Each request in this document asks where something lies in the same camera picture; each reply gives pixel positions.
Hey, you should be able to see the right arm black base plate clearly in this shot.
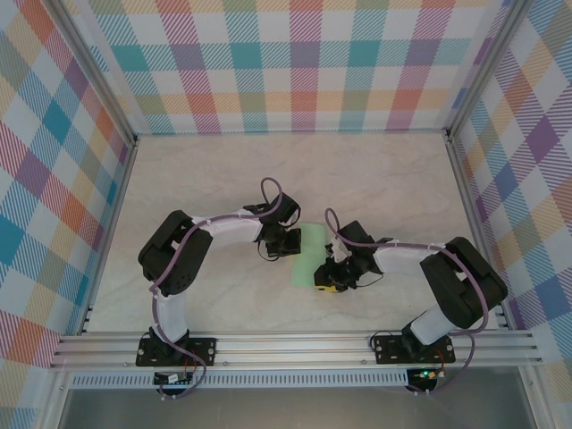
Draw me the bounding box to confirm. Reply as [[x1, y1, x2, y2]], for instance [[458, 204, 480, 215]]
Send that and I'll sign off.
[[373, 334, 457, 366]]

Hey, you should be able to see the aluminium corner post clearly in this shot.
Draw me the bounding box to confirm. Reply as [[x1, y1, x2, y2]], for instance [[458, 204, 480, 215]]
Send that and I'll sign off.
[[42, 0, 139, 148], [444, 0, 533, 139]]

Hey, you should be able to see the perforated metal cable tray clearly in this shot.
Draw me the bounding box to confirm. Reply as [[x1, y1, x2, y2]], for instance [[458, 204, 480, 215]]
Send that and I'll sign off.
[[66, 373, 412, 389]]

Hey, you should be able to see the long aluminium mounting rail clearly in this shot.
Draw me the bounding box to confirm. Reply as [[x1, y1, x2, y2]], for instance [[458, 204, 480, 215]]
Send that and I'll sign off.
[[48, 332, 544, 371]]

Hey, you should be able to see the grey metal sheet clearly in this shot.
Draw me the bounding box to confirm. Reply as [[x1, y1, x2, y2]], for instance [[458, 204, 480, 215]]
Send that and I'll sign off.
[[57, 386, 537, 429]]

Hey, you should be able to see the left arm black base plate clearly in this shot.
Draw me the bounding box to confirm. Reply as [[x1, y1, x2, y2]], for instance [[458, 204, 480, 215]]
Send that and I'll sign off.
[[135, 337, 218, 368]]

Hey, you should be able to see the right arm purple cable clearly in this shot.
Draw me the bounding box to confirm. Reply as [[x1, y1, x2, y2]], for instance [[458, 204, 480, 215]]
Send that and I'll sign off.
[[324, 207, 491, 398]]

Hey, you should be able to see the light green paper sheet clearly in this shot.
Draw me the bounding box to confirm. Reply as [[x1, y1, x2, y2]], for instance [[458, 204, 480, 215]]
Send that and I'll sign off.
[[289, 222, 330, 290]]

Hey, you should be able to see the aluminium frame leg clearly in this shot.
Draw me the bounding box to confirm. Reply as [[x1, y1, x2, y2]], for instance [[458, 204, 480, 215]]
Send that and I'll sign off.
[[39, 369, 75, 429], [517, 366, 551, 429]]

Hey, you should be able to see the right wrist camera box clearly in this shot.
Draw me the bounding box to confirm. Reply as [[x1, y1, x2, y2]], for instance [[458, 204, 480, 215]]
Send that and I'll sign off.
[[324, 239, 354, 265]]

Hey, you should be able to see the aluminium table side rail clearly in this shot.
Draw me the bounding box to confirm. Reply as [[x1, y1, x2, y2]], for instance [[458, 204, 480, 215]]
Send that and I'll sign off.
[[75, 136, 139, 336], [444, 131, 515, 332]]

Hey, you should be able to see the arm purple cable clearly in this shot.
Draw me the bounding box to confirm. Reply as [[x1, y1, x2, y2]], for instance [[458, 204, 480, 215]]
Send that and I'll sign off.
[[149, 177, 290, 401], [324, 207, 491, 398]]

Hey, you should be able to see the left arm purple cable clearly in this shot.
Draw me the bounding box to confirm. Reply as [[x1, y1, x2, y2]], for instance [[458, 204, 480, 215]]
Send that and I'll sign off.
[[149, 177, 290, 401]]

